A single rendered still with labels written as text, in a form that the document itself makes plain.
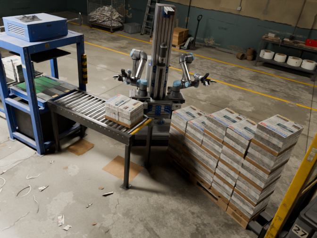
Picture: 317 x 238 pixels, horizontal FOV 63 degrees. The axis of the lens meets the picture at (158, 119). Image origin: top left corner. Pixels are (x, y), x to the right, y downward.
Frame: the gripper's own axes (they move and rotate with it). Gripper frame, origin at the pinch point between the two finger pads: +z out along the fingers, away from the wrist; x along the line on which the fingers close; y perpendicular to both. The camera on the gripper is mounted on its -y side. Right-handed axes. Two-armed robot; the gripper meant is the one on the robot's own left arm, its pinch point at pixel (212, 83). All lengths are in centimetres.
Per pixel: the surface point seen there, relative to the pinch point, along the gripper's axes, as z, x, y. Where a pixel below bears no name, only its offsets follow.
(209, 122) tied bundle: 44, 42, 19
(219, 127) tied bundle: 59, 40, 18
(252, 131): 87, 20, 14
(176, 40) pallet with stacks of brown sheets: -497, -303, 140
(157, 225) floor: 74, 133, 106
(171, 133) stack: -11, 55, 67
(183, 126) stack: 7, 50, 45
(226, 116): 51, 23, 14
